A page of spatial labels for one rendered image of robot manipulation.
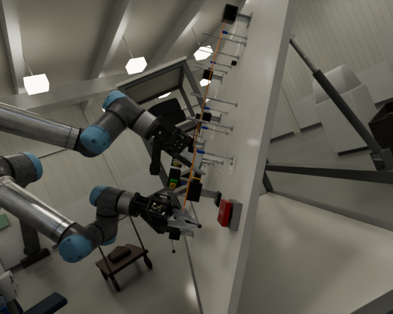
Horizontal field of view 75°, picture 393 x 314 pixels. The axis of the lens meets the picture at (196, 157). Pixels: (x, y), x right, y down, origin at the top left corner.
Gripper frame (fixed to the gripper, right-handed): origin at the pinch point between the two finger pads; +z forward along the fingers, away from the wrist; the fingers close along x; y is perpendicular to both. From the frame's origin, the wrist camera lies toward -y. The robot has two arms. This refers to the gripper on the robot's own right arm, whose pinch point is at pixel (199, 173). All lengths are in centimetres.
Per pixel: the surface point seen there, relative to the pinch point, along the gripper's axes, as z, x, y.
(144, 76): -55, 93, 28
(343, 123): 201, 351, 214
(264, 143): 2.5, -30.9, 12.6
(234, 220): 7.6, -28.5, -3.0
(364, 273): 46, -19, 4
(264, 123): 0.2, -30.5, 15.8
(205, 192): 4.7, -1.6, -3.8
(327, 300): 40.0, -21.7, -6.2
